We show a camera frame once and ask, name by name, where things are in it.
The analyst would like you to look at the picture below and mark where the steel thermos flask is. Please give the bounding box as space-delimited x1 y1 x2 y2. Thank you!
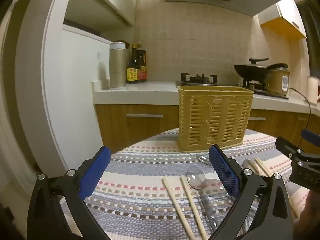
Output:
110 42 126 89

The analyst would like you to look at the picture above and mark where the white upper cabinet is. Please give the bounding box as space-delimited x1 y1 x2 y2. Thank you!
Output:
64 0 137 33

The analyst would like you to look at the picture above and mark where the yellow plastic utensil basket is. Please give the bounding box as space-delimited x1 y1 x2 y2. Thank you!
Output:
177 86 254 152

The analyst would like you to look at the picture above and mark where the golden rice cooker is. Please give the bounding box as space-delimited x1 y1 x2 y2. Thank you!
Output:
265 63 290 98

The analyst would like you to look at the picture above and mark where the black gas stove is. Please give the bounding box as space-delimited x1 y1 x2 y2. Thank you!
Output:
175 73 289 100

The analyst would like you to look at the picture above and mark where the yellow wall cabinet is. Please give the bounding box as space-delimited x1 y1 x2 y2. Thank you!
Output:
258 0 306 40

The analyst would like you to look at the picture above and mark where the black power cable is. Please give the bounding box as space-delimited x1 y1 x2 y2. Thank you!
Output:
288 87 312 140

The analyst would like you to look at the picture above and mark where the red label sauce bottle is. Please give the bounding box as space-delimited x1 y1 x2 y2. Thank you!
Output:
137 43 148 82

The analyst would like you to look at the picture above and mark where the black wok with lid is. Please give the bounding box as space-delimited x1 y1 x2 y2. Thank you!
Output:
234 57 289 82

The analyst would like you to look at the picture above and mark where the wooden base cabinet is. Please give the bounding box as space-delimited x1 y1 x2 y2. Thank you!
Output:
95 104 319 154

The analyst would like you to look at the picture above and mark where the person right hand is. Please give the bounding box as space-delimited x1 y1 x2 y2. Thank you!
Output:
293 191 320 240

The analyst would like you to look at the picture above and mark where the dark soy sauce bottle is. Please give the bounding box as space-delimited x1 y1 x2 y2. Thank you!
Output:
126 43 139 83

